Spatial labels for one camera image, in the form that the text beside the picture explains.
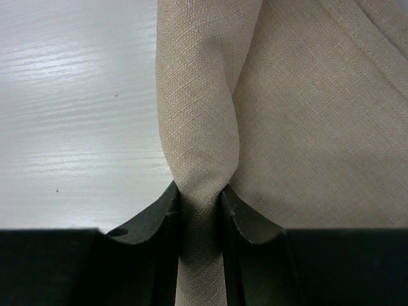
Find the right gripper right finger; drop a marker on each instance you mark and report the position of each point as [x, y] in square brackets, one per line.
[265, 264]

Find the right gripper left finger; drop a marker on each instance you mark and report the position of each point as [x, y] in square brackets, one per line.
[135, 263]

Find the beige cloth napkin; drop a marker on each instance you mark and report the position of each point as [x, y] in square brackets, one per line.
[299, 106]

